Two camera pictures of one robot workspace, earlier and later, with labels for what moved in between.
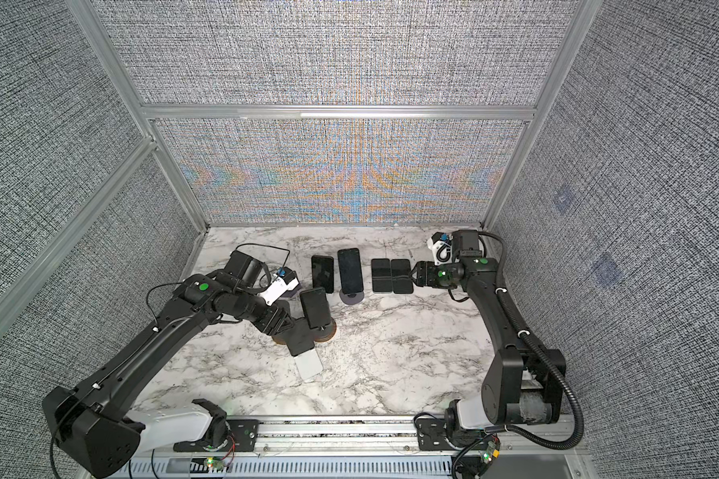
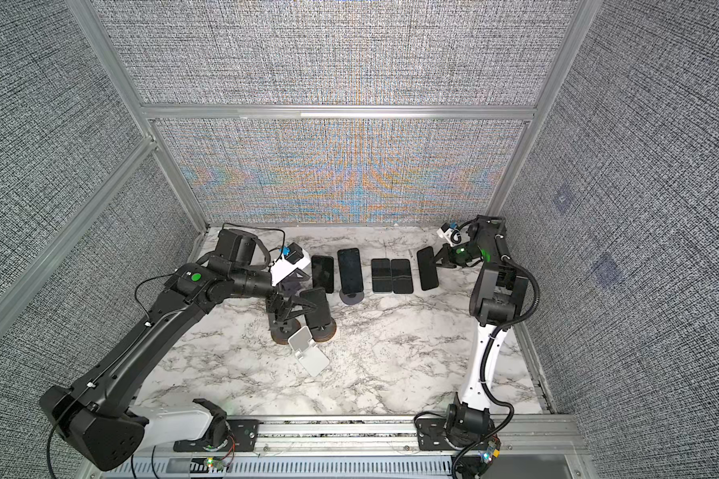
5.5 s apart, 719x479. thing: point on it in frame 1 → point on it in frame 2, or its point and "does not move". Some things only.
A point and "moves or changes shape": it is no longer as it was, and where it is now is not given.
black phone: x=381 y=274 does not move
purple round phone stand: x=352 y=298 does not move
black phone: x=302 y=337 moves or changes shape
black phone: x=317 y=306 does not move
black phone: x=400 y=276 does not move
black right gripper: x=426 y=273 → x=447 y=254
